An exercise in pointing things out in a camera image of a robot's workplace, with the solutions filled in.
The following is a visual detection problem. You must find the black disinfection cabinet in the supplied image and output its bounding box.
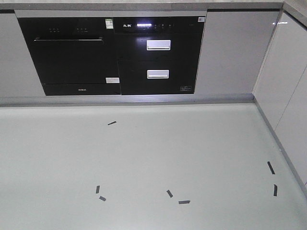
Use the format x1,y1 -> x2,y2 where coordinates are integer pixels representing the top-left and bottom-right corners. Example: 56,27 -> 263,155
113,15 -> 206,95

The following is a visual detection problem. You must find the black built-in oven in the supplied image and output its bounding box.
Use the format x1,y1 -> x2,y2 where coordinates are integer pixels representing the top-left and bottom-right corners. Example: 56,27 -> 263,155
18,17 -> 120,96

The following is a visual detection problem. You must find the grey cabinet door panel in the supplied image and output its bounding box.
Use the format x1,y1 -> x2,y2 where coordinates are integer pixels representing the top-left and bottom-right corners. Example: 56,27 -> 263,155
195,11 -> 279,94

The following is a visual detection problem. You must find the lower silver drawer handle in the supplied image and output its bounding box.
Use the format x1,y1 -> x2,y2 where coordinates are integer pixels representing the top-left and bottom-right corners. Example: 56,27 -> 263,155
146,69 -> 169,79

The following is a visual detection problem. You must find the silver drawer handle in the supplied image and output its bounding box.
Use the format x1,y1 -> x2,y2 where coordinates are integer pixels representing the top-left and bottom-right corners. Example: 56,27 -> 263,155
146,40 -> 171,51
146,69 -> 169,79

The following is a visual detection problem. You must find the upper silver drawer handle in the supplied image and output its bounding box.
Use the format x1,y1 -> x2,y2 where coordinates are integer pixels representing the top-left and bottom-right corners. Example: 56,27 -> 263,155
146,40 -> 171,51

